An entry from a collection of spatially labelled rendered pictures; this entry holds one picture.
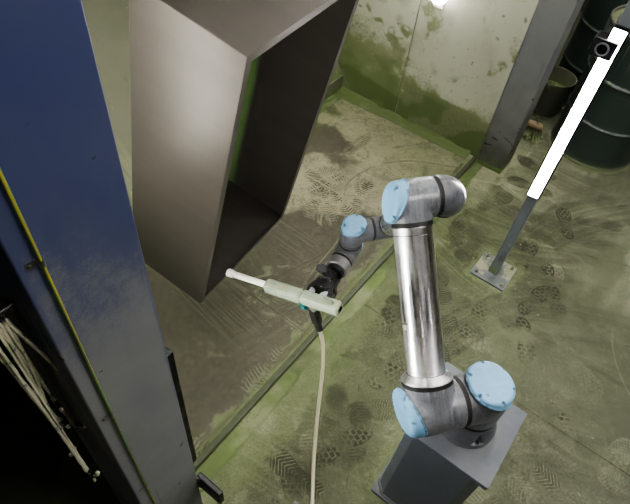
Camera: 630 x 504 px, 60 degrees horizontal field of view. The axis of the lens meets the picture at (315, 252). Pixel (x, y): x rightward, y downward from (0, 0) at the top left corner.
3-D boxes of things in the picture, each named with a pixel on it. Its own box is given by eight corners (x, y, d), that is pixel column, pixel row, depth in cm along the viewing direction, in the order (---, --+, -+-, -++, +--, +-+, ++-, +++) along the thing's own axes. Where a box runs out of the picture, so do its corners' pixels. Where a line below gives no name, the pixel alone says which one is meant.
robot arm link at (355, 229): (368, 210, 207) (362, 230, 217) (339, 214, 205) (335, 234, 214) (376, 229, 202) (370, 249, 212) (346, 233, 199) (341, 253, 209)
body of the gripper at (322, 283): (331, 305, 206) (345, 282, 213) (328, 290, 200) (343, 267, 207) (313, 299, 209) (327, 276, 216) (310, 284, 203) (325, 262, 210)
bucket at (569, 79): (551, 126, 401) (568, 92, 379) (515, 109, 411) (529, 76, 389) (566, 108, 418) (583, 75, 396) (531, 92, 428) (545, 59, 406)
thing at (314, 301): (350, 333, 206) (342, 297, 189) (344, 344, 204) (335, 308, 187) (244, 297, 227) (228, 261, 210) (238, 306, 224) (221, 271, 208)
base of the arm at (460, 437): (504, 416, 181) (515, 402, 173) (479, 461, 170) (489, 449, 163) (453, 382, 187) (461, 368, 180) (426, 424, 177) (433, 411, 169)
